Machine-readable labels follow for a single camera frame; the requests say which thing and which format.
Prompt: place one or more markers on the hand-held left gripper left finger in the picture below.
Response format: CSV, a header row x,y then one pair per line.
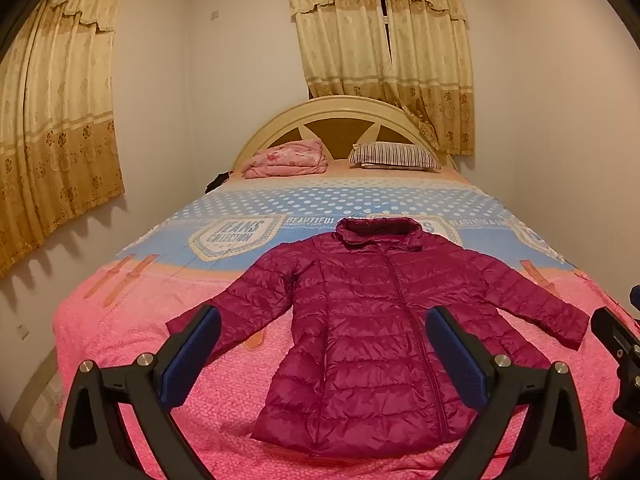
x,y
192,355

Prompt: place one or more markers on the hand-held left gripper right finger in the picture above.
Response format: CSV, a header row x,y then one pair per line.
x,y
457,355

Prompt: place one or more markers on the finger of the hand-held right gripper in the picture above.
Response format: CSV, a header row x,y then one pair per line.
x,y
636,296
612,327

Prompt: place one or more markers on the magenta puffer jacket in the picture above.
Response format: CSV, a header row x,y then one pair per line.
x,y
360,335

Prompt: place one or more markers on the bed with pink blue cover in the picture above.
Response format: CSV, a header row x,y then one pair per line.
x,y
150,335

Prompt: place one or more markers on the dark cloth beside bed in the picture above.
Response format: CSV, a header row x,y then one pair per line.
x,y
217,182

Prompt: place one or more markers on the striped pillow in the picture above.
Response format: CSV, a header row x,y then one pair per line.
x,y
395,154

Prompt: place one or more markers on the folded pink floral quilt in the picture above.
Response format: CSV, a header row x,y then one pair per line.
x,y
285,160

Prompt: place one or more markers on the cream wooden headboard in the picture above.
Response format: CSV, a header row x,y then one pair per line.
x,y
280,120

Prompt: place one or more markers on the wide golden floral curtain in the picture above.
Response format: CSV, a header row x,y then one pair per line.
x,y
50,110

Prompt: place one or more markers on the golden floral curtain panel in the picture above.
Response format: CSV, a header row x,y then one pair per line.
x,y
435,60
340,35

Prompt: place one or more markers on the white wall socket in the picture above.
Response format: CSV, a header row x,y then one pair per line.
x,y
20,329

